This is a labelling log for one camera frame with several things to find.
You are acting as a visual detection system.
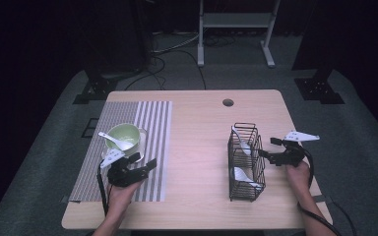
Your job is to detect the black wire rack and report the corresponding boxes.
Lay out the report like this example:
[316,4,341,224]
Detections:
[226,122,267,203]

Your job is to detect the green bowl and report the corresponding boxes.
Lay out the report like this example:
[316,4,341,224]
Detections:
[104,123,142,157]

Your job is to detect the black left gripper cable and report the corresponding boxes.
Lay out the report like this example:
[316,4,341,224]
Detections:
[96,162,110,218]

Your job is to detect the person's left hand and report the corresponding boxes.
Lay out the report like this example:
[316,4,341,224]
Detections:
[105,180,144,212]

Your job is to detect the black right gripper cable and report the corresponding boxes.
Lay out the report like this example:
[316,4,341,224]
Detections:
[295,148,347,236]

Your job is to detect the white square plate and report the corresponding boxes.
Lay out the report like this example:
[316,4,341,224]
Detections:
[101,127,149,164]

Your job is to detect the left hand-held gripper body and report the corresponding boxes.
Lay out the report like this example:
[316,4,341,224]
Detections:
[99,148,150,188]

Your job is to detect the thin black cable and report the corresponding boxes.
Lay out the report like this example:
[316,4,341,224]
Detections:
[329,198,357,236]

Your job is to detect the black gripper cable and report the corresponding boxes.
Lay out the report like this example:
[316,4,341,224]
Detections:
[295,148,347,236]
[96,162,110,218]

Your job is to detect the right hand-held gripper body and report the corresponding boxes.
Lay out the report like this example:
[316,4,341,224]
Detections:
[272,131,321,168]

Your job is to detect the grey striped placemat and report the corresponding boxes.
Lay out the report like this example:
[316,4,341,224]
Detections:
[68,100,173,203]

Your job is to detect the white ceramic spoon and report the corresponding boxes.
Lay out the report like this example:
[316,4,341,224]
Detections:
[97,131,135,151]
[233,166,263,190]
[230,126,253,156]

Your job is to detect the floor hatch frame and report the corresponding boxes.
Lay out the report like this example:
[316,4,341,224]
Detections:
[81,117,99,139]

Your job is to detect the black floor cable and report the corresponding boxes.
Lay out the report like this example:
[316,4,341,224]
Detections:
[124,48,208,91]

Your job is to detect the grey floor cable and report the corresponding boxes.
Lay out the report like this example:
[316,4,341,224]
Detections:
[152,32,201,55]

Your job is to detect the person's right hand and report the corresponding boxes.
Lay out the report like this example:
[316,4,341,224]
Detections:
[284,160,312,193]

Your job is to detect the black stand base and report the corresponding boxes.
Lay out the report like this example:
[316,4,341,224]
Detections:
[293,67,346,105]
[72,65,119,105]

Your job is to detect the white metal stand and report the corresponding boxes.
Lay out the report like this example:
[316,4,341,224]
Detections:
[196,0,282,69]

